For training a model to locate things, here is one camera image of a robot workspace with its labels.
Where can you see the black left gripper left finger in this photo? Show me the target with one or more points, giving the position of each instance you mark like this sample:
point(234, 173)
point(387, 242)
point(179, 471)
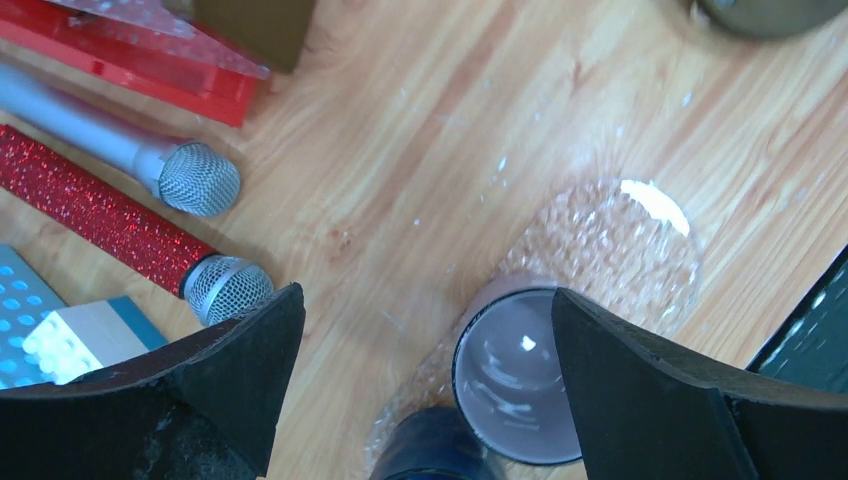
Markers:
point(203, 407)

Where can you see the clear bubble wrap coaster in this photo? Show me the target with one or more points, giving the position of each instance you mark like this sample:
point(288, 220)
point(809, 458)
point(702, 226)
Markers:
point(623, 243)

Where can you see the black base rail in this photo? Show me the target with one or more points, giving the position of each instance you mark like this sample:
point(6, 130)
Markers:
point(810, 348)

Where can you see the purple grey mug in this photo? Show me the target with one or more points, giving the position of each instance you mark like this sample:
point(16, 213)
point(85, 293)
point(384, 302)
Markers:
point(507, 380)

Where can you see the silver microphone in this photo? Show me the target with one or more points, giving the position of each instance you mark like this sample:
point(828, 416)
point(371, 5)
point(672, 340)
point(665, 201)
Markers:
point(184, 174)

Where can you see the dark blue mug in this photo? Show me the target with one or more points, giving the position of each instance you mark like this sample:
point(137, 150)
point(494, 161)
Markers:
point(436, 443)

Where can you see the light blue plastic basket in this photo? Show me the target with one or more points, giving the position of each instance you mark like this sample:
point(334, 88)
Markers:
point(26, 299)

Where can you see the red glitter microphone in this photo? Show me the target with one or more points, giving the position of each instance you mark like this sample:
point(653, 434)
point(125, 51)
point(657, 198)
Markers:
point(215, 286)

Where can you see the brown oval wooden tray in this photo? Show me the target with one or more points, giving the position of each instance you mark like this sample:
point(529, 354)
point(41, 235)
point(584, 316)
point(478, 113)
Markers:
point(771, 19)

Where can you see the white toy brick block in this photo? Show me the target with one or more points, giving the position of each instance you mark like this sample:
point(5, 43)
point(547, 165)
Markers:
point(73, 341)

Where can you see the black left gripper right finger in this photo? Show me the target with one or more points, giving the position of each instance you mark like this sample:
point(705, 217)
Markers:
point(645, 407)

